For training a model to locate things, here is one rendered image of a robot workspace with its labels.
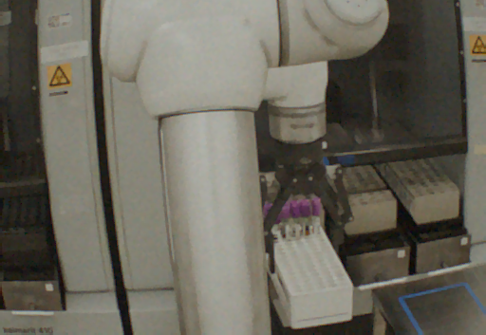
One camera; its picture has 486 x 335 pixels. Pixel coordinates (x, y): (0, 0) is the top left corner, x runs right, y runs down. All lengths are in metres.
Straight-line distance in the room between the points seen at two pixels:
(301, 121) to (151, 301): 0.58
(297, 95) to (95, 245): 0.61
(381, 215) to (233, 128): 1.08
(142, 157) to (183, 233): 0.96
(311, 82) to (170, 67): 0.62
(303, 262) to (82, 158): 0.51
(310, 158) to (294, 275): 0.19
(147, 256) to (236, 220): 1.04
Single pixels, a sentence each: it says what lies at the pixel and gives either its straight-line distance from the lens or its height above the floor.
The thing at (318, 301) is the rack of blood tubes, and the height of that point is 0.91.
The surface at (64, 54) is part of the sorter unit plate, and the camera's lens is 2.07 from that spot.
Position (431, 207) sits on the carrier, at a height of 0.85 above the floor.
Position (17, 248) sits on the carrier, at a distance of 2.18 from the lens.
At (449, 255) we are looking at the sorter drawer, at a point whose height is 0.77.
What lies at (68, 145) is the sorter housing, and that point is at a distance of 2.12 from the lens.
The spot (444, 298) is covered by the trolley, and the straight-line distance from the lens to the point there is 1.92.
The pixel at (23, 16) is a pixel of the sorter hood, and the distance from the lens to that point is 2.05.
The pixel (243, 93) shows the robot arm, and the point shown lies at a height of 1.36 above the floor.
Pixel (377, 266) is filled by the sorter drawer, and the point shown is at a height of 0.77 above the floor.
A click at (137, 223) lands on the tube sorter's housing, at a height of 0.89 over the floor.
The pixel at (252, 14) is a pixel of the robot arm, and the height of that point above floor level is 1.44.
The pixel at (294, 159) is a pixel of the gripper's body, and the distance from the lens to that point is 1.81.
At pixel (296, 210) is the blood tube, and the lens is 1.95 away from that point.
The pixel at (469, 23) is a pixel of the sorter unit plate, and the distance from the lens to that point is 2.20.
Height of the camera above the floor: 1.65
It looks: 18 degrees down
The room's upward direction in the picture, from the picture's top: 3 degrees counter-clockwise
